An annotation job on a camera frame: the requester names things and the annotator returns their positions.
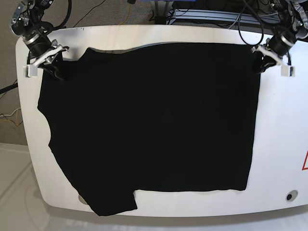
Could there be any yellow floor cable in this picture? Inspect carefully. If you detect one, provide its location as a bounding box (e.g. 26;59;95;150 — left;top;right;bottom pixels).
0;108;23;127

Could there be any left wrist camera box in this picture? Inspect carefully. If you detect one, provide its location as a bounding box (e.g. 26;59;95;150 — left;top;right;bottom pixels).
281;65;295;77

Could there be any white floor cable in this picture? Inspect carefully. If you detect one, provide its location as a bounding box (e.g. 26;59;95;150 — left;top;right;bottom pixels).
0;107;21;120

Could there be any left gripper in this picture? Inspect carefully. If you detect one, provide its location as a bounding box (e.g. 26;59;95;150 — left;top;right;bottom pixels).
252;33;296;74

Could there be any round table grommet hole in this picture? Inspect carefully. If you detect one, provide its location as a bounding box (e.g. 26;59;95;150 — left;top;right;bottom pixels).
286;190;298;202

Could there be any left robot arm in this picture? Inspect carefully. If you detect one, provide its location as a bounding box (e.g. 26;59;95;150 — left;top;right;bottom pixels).
251;0;308;77

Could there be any black T-shirt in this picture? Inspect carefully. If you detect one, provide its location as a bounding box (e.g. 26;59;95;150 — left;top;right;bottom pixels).
38;43;260;216

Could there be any red triangle warning sticker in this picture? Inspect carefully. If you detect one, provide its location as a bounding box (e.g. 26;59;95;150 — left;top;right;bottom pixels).
302;152;308;170

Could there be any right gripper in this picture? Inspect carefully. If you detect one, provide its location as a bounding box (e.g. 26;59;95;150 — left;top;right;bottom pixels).
26;36;69;81

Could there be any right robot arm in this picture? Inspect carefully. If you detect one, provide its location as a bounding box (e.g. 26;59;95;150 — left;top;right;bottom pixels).
10;0;72;80

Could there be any aluminium frame rail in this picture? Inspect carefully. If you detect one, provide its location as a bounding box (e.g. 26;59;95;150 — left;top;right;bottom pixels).
174;9;280;25

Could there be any black floor cable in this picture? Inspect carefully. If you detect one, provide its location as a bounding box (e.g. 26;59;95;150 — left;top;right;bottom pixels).
0;83;18;94

